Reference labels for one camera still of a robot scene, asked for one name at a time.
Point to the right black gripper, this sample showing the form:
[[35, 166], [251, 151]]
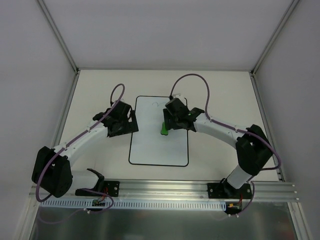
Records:
[[166, 120]]

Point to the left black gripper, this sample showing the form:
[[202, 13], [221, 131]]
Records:
[[125, 129]]

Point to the green whiteboard eraser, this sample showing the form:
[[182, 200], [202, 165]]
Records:
[[163, 130]]

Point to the small whiteboard black frame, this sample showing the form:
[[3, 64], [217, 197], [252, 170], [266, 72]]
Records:
[[148, 146]]

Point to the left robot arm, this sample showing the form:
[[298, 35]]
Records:
[[53, 166]]

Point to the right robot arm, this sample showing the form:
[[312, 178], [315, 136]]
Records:
[[251, 145]]

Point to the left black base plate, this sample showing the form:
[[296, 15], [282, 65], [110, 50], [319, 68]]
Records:
[[109, 187]]

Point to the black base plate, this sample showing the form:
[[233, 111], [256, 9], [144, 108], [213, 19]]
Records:
[[109, 187], [224, 190]]

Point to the left aluminium frame post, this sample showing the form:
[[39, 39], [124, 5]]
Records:
[[75, 70]]

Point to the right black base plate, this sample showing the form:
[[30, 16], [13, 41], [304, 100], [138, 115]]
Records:
[[224, 190]]

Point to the white slotted cable duct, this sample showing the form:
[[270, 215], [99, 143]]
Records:
[[136, 204]]

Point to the aluminium mounting rail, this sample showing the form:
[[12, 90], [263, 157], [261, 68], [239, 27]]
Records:
[[183, 190]]

